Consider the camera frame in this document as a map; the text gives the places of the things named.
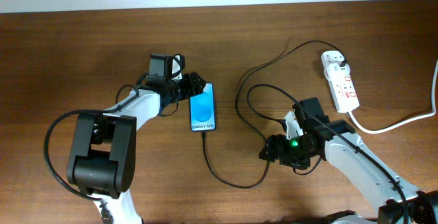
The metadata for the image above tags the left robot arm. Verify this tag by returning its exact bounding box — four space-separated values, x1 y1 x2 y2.
67 54 206 223

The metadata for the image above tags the white power strip cord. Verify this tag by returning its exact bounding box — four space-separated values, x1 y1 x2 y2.
346 59 438 135

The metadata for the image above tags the white power strip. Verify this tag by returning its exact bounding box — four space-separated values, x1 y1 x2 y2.
321 51 359 113

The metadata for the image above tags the blue Samsung Galaxy phone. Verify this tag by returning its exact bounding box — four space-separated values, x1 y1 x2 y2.
190 82 216 132

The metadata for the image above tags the white USB charger adapter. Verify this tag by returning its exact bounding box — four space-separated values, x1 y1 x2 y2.
324 62 350 82

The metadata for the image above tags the black USB charging cable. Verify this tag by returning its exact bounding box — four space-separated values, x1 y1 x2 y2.
201 40 348 190

